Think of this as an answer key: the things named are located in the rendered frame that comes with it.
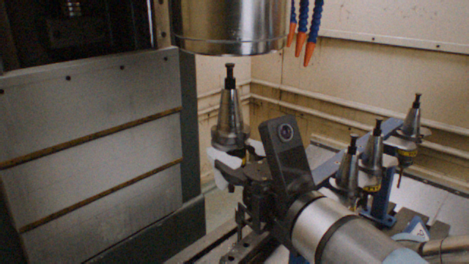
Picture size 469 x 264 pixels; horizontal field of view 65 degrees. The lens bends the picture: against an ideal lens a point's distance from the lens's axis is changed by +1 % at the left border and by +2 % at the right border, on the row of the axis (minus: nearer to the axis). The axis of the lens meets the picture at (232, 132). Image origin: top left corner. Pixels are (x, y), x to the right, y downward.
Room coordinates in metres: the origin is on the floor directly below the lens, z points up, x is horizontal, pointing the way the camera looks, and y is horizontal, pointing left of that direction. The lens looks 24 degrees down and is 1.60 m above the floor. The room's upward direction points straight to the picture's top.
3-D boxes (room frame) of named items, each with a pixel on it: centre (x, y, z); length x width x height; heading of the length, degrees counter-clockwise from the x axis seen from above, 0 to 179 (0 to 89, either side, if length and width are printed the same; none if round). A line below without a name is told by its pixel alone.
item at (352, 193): (0.61, -0.22, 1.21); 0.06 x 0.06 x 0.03
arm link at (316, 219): (0.34, -0.11, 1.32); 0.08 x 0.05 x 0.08; 122
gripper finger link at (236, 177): (0.44, -0.01, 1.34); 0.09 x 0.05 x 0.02; 45
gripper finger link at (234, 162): (0.48, 0.02, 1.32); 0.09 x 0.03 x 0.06; 45
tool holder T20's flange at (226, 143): (0.52, 0.00, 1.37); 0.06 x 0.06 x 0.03
